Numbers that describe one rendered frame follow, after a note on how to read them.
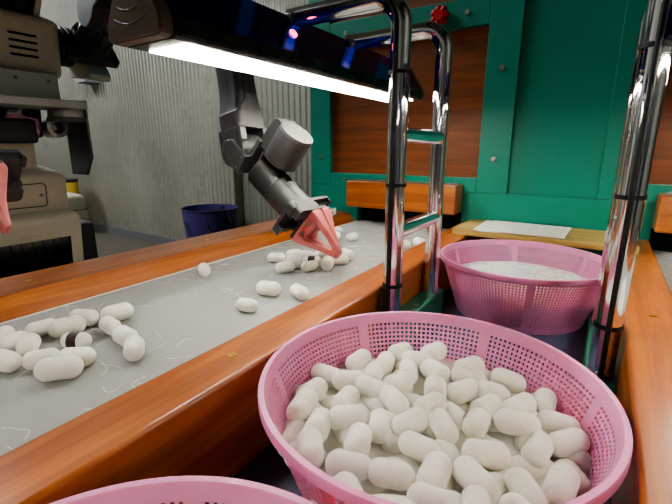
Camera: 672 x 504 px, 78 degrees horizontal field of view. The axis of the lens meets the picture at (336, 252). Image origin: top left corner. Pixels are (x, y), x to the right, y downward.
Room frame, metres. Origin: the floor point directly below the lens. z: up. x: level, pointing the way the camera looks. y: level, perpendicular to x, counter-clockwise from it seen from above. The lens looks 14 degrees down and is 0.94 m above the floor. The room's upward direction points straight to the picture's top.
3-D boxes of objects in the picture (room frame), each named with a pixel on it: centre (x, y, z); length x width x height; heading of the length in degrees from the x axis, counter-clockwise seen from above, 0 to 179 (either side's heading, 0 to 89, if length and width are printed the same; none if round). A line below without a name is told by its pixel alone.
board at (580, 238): (0.85, -0.43, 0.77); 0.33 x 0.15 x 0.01; 57
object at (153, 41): (0.67, 0.02, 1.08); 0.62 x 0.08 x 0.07; 147
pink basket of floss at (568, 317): (0.66, -0.31, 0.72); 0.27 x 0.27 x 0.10
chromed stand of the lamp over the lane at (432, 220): (0.62, -0.05, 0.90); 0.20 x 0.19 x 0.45; 147
